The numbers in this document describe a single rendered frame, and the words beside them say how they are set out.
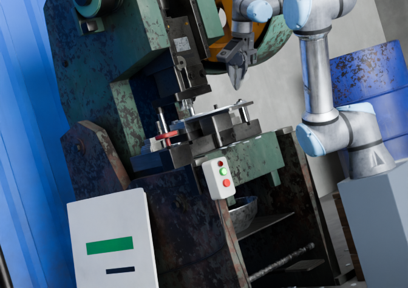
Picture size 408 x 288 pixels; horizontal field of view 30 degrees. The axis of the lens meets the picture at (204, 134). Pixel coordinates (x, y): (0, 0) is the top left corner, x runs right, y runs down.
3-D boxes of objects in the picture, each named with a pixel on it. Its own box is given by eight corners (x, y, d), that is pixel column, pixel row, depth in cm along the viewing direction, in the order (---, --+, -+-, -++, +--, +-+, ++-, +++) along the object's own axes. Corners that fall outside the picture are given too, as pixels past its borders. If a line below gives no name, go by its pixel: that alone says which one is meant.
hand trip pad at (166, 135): (184, 150, 260) (178, 129, 260) (171, 155, 256) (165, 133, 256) (171, 154, 266) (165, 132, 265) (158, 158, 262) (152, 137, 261)
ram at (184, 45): (215, 81, 295) (193, 8, 294) (188, 89, 285) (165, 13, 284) (187, 91, 308) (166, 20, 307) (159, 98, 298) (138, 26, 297)
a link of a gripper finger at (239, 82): (251, 89, 280) (252, 65, 277) (241, 92, 276) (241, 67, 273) (244, 87, 282) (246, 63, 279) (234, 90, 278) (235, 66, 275)
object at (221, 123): (264, 133, 283) (254, 98, 283) (239, 142, 274) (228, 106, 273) (219, 144, 301) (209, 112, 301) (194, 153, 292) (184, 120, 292)
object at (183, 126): (214, 123, 302) (210, 112, 301) (187, 132, 291) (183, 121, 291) (199, 127, 308) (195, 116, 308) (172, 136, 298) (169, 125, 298)
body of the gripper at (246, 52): (257, 64, 278) (258, 32, 274) (241, 68, 272) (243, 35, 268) (240, 61, 283) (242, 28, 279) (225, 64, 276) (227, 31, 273)
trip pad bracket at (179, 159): (204, 193, 264) (188, 139, 263) (184, 202, 257) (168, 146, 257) (193, 195, 268) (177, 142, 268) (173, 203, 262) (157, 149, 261)
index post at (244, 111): (251, 120, 303) (244, 97, 303) (246, 122, 301) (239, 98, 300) (246, 121, 305) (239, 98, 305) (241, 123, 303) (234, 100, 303)
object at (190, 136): (224, 128, 301) (222, 121, 301) (189, 140, 288) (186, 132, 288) (198, 135, 313) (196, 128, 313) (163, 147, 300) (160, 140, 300)
